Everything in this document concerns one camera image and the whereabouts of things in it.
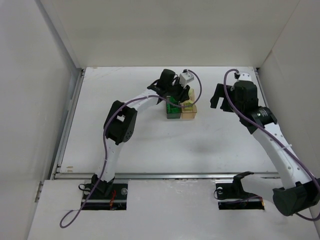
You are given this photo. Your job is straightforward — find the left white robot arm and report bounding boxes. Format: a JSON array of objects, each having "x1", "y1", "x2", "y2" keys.
[{"x1": 91, "y1": 69, "x2": 195, "y2": 196}]

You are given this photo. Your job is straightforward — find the dark green lego plate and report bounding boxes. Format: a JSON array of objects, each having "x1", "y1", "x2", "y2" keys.
[{"x1": 166, "y1": 96, "x2": 180, "y2": 115}]

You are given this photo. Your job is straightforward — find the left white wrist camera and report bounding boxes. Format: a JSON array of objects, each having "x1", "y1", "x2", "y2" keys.
[{"x1": 178, "y1": 69, "x2": 195, "y2": 89}]

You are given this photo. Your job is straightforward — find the grey transparent container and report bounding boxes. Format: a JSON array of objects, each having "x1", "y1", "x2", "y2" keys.
[{"x1": 165, "y1": 96, "x2": 182, "y2": 120}]

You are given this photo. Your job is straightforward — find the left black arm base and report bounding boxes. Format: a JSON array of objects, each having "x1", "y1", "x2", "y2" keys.
[{"x1": 78, "y1": 179, "x2": 129, "y2": 211}]

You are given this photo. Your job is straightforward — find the light green square lego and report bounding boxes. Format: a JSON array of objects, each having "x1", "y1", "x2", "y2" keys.
[{"x1": 183, "y1": 101, "x2": 194, "y2": 112}]

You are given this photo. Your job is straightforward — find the light green lego block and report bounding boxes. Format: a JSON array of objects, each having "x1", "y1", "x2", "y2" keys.
[{"x1": 188, "y1": 88, "x2": 195, "y2": 104}]

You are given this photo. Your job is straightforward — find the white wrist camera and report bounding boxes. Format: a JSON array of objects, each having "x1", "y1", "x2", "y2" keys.
[
  {"x1": 178, "y1": 69, "x2": 195, "y2": 89},
  {"x1": 234, "y1": 71, "x2": 252, "y2": 82}
]

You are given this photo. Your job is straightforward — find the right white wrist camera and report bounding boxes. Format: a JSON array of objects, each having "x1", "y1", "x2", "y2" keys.
[{"x1": 234, "y1": 71, "x2": 252, "y2": 82}]

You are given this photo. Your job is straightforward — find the orange transparent container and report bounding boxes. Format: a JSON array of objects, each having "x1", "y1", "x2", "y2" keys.
[{"x1": 180, "y1": 88, "x2": 197, "y2": 120}]

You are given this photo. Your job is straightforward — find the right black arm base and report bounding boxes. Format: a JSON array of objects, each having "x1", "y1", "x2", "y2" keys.
[{"x1": 213, "y1": 171, "x2": 265, "y2": 211}]

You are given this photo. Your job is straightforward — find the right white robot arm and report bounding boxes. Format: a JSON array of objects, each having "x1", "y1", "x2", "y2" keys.
[{"x1": 210, "y1": 80, "x2": 320, "y2": 216}]

